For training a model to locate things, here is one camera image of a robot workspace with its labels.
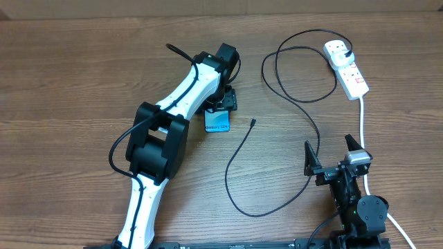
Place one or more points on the white power strip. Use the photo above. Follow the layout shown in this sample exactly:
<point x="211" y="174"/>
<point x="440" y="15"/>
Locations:
<point x="350" y="77"/>

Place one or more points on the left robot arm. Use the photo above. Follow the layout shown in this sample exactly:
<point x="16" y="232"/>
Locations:
<point x="159" y="134"/>

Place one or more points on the white charger plug adapter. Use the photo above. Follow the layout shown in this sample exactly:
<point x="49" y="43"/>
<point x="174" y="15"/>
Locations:
<point x="341" y="59"/>

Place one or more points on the Galaxy smartphone blue screen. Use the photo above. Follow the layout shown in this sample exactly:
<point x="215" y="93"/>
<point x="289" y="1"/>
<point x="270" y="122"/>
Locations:
<point x="217" y="122"/>

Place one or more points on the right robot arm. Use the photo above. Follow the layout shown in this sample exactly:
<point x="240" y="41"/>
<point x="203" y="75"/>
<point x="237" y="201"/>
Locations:
<point x="362" y="217"/>

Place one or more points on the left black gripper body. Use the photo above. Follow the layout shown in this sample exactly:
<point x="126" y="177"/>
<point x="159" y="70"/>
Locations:
<point x="225" y="101"/>

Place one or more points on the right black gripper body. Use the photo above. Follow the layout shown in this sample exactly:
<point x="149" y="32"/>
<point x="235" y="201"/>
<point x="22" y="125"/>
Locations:
<point x="326" y="176"/>

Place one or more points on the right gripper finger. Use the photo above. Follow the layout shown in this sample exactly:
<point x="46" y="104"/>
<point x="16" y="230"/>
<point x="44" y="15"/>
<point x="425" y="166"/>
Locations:
<point x="312" y="164"/>
<point x="352" y="144"/>

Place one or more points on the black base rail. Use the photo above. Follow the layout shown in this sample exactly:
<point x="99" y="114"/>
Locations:
<point x="296" y="244"/>

